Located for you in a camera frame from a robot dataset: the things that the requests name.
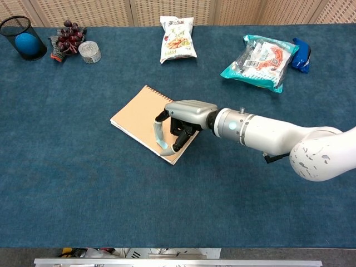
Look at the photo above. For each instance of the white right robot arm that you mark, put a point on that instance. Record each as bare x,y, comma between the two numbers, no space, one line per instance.
267,130

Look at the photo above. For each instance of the blue snack packet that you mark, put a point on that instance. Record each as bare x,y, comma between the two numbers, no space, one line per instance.
301,58

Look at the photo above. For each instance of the white nut snack bag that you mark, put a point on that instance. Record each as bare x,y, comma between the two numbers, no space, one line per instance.
178,41

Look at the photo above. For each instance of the clear round jar of clips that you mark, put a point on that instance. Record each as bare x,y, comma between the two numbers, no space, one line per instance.
90,53

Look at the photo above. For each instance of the grey knit glove orange cuff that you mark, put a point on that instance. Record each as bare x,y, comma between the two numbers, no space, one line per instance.
57,51

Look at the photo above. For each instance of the teal shrimp snack multipack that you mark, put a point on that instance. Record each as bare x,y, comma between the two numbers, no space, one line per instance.
258,64

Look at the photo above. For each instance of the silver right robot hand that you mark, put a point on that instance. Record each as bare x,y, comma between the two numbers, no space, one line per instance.
192,111

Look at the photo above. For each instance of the teal felt table cloth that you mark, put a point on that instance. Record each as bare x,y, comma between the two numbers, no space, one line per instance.
83,180

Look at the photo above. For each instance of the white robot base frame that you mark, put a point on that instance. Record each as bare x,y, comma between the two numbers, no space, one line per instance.
194,253

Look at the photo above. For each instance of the black mesh pen holder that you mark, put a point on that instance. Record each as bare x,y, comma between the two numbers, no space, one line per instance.
8,29

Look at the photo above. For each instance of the wooden lattice folding screen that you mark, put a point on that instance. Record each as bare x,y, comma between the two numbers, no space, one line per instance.
83,11

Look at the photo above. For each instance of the light blue paper strip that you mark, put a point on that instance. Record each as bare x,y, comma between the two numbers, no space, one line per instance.
159,136

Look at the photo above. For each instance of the blue ball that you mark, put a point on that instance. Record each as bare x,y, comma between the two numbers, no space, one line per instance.
27,44

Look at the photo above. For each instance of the dark red grape bunch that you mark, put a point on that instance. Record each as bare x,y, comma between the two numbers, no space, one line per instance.
69,39

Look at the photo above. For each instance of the aluminium extrusion rail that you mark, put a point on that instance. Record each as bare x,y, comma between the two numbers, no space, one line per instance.
167,262

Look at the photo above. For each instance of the brown spiral notebook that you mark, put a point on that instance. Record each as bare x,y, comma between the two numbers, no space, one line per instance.
136,116

